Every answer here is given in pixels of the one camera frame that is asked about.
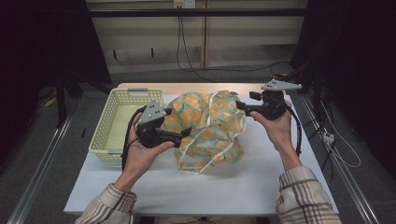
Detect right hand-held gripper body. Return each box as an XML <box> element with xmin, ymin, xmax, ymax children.
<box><xmin>260</xmin><ymin>78</ymin><xmax>304</xmax><ymax>121</ymax></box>

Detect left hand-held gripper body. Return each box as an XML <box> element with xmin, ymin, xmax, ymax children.
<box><xmin>135</xmin><ymin>100</ymin><xmax>168</xmax><ymax>149</ymax></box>

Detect black metal stand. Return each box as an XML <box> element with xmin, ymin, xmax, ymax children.
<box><xmin>54</xmin><ymin>69</ymin><xmax>69</xmax><ymax>129</ymax></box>

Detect white table cover sheet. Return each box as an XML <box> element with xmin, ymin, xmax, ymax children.
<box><xmin>64</xmin><ymin>92</ymin><xmax>340</xmax><ymax>217</ymax></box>

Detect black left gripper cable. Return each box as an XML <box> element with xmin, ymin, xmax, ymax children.
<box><xmin>120</xmin><ymin>105</ymin><xmax>148</xmax><ymax>172</ymax></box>

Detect person's right hand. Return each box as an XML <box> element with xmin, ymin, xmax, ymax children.
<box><xmin>249</xmin><ymin>106</ymin><xmax>296</xmax><ymax>154</ymax></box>

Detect aluminium floor rail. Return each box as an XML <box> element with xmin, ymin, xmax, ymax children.
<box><xmin>7</xmin><ymin>113</ymin><xmax>75</xmax><ymax>224</ymax></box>
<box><xmin>299</xmin><ymin>93</ymin><xmax>381</xmax><ymax>224</ymax></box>

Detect person's left hand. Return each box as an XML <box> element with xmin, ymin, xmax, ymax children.
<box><xmin>123</xmin><ymin>112</ymin><xmax>177</xmax><ymax>176</ymax></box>

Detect black horizontal bar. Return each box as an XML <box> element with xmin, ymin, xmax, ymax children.
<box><xmin>88</xmin><ymin>7</ymin><xmax>329</xmax><ymax>18</ymax></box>

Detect orange floral tote bag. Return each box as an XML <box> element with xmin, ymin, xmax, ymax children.
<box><xmin>162</xmin><ymin>90</ymin><xmax>248</xmax><ymax>176</ymax></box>

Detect dark curtain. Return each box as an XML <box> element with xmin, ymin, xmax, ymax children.
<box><xmin>0</xmin><ymin>0</ymin><xmax>112</xmax><ymax>162</ymax></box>
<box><xmin>290</xmin><ymin>0</ymin><xmax>396</xmax><ymax>180</ymax></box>

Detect white wall socket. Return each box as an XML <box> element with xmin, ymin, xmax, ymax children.
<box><xmin>173</xmin><ymin>0</ymin><xmax>197</xmax><ymax>9</ymax></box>

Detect black wall cable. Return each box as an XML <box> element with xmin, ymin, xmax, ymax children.
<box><xmin>177</xmin><ymin>15</ymin><xmax>219</xmax><ymax>84</ymax></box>
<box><xmin>176</xmin><ymin>15</ymin><xmax>292</xmax><ymax>75</ymax></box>

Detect pale yellow plastic basket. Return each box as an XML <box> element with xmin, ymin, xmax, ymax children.
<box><xmin>88</xmin><ymin>87</ymin><xmax>165</xmax><ymax>163</ymax></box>

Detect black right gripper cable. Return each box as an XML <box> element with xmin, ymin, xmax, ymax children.
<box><xmin>282</xmin><ymin>98</ymin><xmax>304</xmax><ymax>157</ymax></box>

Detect white power strip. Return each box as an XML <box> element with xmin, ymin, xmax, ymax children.
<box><xmin>322</xmin><ymin>132</ymin><xmax>336</xmax><ymax>145</ymax></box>

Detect white floor cable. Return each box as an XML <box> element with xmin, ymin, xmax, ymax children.
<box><xmin>319</xmin><ymin>101</ymin><xmax>362</xmax><ymax>169</ymax></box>

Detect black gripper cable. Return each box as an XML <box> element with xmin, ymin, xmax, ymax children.
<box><xmin>282</xmin><ymin>98</ymin><xmax>304</xmax><ymax>157</ymax></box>
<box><xmin>120</xmin><ymin>105</ymin><xmax>148</xmax><ymax>172</ymax></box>

